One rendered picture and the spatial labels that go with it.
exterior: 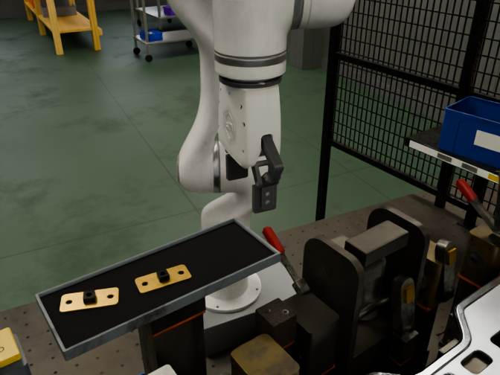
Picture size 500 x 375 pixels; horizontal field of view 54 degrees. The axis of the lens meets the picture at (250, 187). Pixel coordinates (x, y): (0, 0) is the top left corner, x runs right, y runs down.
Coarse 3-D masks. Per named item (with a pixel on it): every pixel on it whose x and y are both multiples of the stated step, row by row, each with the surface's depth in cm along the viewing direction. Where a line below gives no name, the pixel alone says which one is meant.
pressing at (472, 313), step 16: (480, 288) 100; (496, 288) 100; (464, 304) 96; (480, 304) 96; (496, 304) 96; (464, 320) 92; (480, 320) 93; (496, 320) 93; (464, 336) 89; (480, 336) 89; (448, 352) 85; (464, 352) 86; (480, 352) 86; (496, 352) 86; (432, 368) 82; (448, 368) 83; (464, 368) 83; (496, 368) 83
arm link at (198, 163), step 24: (168, 0) 93; (192, 0) 91; (192, 24) 93; (216, 96) 100; (216, 120) 102; (192, 144) 105; (216, 144) 109; (192, 168) 106; (216, 168) 107; (192, 192) 111; (216, 192) 111
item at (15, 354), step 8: (8, 328) 69; (0, 336) 68; (8, 336) 68; (0, 344) 67; (8, 344) 67; (16, 344) 67; (0, 352) 65; (8, 352) 65; (16, 352) 65; (0, 360) 64; (8, 360) 65; (16, 360) 66
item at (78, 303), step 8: (112, 288) 76; (64, 296) 74; (72, 296) 74; (80, 296) 74; (88, 296) 74; (96, 296) 74; (104, 296) 74; (64, 304) 73; (72, 304) 73; (80, 304) 73; (88, 304) 73; (96, 304) 73; (104, 304) 73; (112, 304) 73; (64, 312) 72
